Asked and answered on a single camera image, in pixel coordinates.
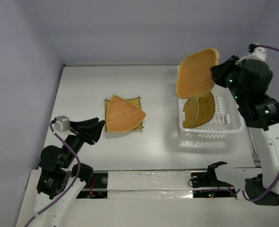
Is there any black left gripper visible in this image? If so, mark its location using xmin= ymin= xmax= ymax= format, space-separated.
xmin=62 ymin=116 xmax=105 ymax=166

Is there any triangular orange woven plate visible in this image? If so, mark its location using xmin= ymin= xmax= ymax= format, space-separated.
xmin=105 ymin=94 xmax=147 ymax=133

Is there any thick tan woven plate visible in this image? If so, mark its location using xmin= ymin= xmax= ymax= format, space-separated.
xmin=175 ymin=48 xmax=219 ymax=99

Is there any square bamboo woven plate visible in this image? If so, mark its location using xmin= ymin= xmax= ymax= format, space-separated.
xmin=104 ymin=96 xmax=145 ymax=132

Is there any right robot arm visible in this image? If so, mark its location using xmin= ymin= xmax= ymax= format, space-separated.
xmin=206 ymin=56 xmax=279 ymax=206

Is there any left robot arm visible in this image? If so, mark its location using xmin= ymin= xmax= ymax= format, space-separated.
xmin=25 ymin=115 xmax=105 ymax=227

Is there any white plastic dish rack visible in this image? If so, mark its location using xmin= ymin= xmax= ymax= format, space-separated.
xmin=178 ymin=85 xmax=245 ymax=139

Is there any medium round bamboo plate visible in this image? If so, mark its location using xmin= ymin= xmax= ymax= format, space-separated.
xmin=193 ymin=92 xmax=215 ymax=128

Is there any small round bamboo plate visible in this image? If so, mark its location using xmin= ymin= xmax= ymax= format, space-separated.
xmin=183 ymin=98 xmax=199 ymax=129

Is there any white foam strip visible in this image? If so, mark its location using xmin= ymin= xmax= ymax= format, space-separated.
xmin=107 ymin=171 xmax=193 ymax=199

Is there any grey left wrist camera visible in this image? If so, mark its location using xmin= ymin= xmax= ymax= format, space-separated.
xmin=51 ymin=115 xmax=70 ymax=134

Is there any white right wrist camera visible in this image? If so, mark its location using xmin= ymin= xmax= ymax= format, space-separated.
xmin=235 ymin=44 xmax=267 ymax=65

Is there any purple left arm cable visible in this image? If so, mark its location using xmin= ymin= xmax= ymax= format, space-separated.
xmin=23 ymin=122 xmax=81 ymax=227

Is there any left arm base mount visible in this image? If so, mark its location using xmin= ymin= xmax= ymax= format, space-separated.
xmin=77 ymin=172 xmax=108 ymax=199

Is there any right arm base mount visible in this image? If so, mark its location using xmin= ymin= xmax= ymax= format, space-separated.
xmin=188 ymin=171 xmax=238 ymax=199

